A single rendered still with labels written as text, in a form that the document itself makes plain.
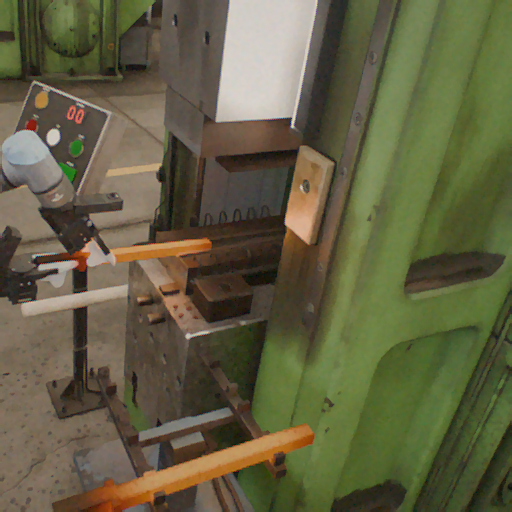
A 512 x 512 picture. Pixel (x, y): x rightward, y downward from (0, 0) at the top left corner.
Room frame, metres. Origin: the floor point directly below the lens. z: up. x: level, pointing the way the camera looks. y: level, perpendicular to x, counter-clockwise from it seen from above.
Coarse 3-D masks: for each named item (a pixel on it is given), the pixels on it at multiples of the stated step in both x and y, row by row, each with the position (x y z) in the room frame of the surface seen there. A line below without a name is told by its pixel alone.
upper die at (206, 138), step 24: (168, 96) 1.35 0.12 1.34; (168, 120) 1.34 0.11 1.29; (192, 120) 1.23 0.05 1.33; (240, 120) 1.23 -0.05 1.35; (264, 120) 1.26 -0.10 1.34; (288, 120) 1.29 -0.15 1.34; (192, 144) 1.22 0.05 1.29; (216, 144) 1.21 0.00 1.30; (240, 144) 1.23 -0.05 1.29; (264, 144) 1.26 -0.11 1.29; (288, 144) 1.30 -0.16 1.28
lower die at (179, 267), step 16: (224, 224) 1.45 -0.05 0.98; (240, 224) 1.46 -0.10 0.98; (256, 224) 1.45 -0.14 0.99; (272, 224) 1.47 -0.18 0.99; (160, 240) 1.33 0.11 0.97; (176, 240) 1.32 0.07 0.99; (272, 240) 1.36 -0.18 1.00; (176, 256) 1.25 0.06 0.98; (192, 256) 1.24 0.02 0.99; (208, 256) 1.25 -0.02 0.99; (224, 256) 1.26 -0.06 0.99; (240, 256) 1.27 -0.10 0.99; (256, 256) 1.28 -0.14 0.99; (272, 256) 1.30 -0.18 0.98; (176, 272) 1.24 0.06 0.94; (192, 272) 1.19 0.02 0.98; (208, 272) 1.22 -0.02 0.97; (224, 272) 1.24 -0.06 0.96
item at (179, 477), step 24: (288, 432) 0.73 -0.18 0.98; (312, 432) 0.74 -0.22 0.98; (216, 456) 0.66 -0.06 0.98; (240, 456) 0.67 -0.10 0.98; (264, 456) 0.68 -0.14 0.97; (144, 480) 0.60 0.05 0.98; (168, 480) 0.61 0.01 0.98; (192, 480) 0.62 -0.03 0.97; (72, 504) 0.54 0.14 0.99; (96, 504) 0.55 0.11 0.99; (120, 504) 0.55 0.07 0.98
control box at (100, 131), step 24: (48, 96) 1.75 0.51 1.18; (72, 96) 1.71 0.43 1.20; (24, 120) 1.74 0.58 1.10; (48, 120) 1.70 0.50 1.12; (72, 120) 1.66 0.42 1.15; (96, 120) 1.62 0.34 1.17; (120, 120) 1.64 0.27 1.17; (48, 144) 1.65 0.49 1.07; (96, 144) 1.58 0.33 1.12; (96, 168) 1.57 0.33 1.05; (96, 192) 1.57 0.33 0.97
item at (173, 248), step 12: (192, 240) 1.29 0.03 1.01; (204, 240) 1.30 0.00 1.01; (84, 252) 1.16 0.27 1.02; (120, 252) 1.18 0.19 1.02; (132, 252) 1.19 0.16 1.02; (144, 252) 1.20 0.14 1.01; (156, 252) 1.22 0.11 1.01; (168, 252) 1.23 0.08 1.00; (180, 252) 1.25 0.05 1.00; (36, 264) 1.09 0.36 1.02; (84, 264) 1.12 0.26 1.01
